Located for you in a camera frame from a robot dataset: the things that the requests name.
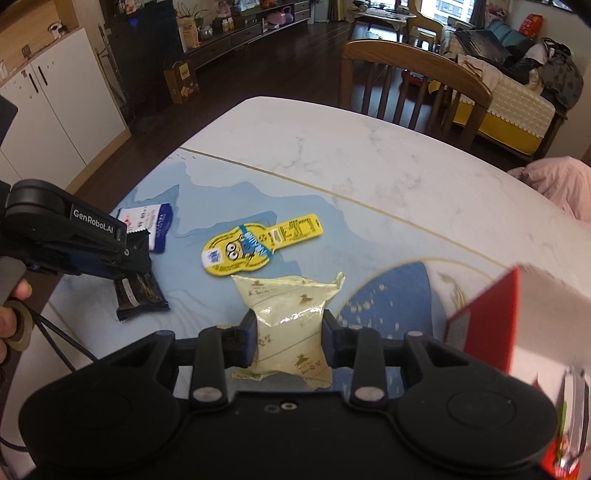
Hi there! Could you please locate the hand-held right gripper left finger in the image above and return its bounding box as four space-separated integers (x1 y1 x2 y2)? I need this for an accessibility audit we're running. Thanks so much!
111 307 258 407

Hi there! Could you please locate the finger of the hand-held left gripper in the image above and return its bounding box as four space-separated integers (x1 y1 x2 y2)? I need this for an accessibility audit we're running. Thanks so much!
65 234 153 276
27 255 126 281

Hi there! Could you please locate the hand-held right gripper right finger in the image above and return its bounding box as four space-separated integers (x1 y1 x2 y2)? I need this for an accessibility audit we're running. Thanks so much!
322 308 468 410

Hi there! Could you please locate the black gold label snack packet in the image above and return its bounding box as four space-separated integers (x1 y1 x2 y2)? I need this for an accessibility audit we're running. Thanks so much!
115 231 170 322

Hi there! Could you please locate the pale yellow snack packet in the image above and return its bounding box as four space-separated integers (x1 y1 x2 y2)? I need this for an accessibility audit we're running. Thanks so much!
230 271 346 391

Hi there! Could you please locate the red cardboard box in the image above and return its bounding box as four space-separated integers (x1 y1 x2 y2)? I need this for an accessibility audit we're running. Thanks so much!
445 264 591 480

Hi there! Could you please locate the person's left hand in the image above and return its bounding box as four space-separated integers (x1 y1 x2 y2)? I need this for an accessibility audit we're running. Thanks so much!
0 280 34 371

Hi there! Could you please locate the white and blue snack packet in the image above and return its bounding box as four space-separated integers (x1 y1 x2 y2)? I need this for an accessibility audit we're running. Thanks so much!
115 203 174 254

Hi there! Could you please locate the yellow cartoon snack packet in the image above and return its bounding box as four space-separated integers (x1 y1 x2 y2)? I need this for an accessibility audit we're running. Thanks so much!
202 213 322 277

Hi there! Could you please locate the light blue table mat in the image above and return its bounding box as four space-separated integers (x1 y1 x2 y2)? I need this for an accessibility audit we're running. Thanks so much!
46 147 518 398

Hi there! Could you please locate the white cabinet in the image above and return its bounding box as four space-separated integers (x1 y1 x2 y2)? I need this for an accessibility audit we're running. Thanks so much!
0 25 133 195

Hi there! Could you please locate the black floor appliance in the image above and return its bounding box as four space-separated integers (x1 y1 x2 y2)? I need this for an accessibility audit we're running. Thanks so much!
99 0 182 126

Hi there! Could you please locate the brown cardboard bag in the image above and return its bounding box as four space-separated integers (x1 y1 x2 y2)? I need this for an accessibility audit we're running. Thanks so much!
164 60 201 105

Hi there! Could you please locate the paper bag with plant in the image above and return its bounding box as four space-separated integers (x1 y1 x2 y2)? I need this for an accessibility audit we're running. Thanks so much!
178 16 202 52

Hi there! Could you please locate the dark tv cabinet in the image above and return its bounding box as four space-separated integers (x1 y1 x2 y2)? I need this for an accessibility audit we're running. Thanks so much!
185 0 311 70

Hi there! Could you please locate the pink cloth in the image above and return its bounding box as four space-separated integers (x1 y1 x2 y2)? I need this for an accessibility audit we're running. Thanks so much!
507 156 591 221

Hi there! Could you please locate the sofa with yellow cover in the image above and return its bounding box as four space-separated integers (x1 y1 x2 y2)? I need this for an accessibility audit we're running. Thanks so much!
429 18 571 160

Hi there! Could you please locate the wooden dining chair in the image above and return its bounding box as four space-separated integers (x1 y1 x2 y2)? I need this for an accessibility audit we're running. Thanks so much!
338 39 494 152

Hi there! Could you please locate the coffee table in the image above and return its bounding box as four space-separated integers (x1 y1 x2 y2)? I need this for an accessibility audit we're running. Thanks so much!
349 7 417 44

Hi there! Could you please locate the dark grey clothes pile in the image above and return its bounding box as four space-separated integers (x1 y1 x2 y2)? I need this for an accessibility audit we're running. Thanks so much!
522 39 583 110

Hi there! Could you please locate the orange bag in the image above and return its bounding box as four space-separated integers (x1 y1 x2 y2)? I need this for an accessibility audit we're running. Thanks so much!
519 14 546 38

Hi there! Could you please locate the black cable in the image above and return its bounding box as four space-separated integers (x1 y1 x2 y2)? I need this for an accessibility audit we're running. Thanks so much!
28 313 101 372

